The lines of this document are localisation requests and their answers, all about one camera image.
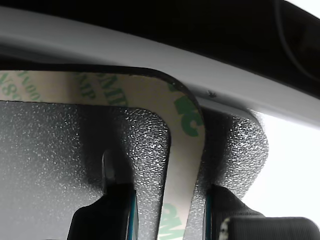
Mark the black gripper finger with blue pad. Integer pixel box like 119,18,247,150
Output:
66,149,139,240
204,184,266,240

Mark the dark grey foam pad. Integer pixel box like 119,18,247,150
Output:
0,99,270,240

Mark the white base board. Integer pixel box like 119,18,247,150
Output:
0,6,320,131

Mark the thin black cable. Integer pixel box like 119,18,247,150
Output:
273,0,320,79

